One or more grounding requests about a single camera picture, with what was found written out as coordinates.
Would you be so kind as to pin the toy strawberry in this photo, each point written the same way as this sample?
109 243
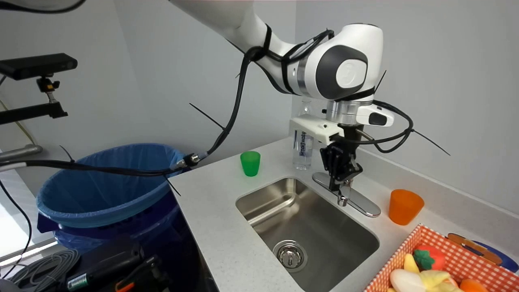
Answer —
431 258

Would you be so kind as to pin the orange plastic cup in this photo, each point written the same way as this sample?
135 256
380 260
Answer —
406 206

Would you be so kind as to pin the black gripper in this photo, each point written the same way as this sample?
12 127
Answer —
340 151

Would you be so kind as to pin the green plastic cup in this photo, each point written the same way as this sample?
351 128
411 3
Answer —
251 162

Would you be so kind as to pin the round orange toy fruit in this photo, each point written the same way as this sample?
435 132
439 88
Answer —
473 286

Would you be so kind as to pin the blue plate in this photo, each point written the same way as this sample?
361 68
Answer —
505 258

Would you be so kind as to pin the clear drinking glass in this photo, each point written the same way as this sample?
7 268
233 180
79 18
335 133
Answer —
304 156

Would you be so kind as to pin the red checkered basket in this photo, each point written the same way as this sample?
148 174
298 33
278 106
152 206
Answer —
465 253

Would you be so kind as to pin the blue trash bin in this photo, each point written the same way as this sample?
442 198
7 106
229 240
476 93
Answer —
103 188

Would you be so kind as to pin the black equipment case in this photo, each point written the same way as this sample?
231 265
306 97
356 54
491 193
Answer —
114 268

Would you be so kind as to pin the yellow toy banana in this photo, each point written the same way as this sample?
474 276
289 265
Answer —
440 279

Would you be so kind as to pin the yellow toy cheese wedge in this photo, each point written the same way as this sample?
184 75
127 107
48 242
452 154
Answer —
411 263

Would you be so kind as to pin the black stereo camera bar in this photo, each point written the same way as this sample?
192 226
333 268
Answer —
38 65

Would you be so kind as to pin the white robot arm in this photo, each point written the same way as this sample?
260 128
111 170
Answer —
335 65

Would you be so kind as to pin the stainless steel sink basin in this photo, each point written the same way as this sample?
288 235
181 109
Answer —
314 232

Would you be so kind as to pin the round metal drain strainer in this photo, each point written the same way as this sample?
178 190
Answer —
289 253

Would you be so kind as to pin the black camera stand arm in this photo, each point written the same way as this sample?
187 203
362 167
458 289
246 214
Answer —
33 110

